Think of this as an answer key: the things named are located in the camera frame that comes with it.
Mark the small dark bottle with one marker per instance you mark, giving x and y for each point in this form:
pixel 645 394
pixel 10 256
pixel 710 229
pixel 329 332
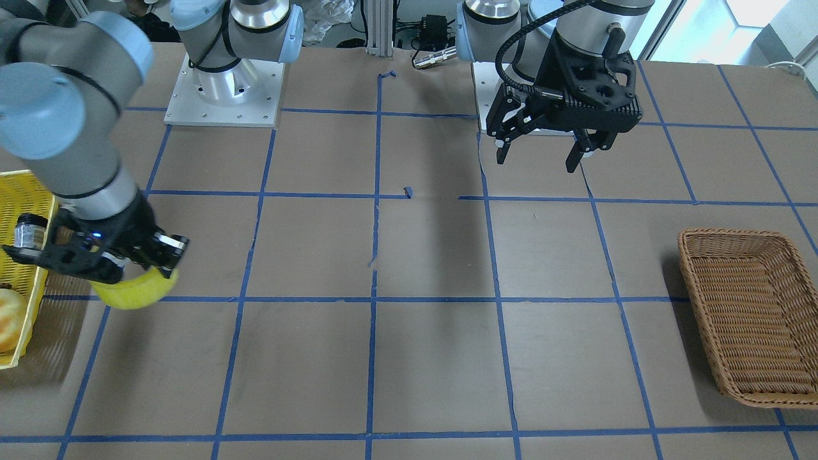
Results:
pixel 30 231

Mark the brown wicker basket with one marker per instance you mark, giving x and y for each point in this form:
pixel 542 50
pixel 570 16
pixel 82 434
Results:
pixel 756 310

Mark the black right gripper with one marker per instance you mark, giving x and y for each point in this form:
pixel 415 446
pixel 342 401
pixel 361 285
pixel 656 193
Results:
pixel 130 225

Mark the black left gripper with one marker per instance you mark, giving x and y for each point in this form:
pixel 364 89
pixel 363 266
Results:
pixel 547 71

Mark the black power adapter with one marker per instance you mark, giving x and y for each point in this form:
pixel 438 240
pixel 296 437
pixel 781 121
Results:
pixel 432 33

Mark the yellow plastic basket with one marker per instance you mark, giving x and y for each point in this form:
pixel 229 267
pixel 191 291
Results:
pixel 21 192

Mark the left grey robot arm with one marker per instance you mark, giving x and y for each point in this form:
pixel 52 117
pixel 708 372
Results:
pixel 496 32

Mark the yellow tape roll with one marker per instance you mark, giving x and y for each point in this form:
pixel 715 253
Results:
pixel 141 292

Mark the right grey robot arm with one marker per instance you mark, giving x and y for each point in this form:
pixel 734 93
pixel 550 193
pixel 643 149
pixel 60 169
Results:
pixel 63 90

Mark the aluminium frame post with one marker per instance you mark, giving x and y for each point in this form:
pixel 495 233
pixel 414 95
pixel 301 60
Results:
pixel 380 24

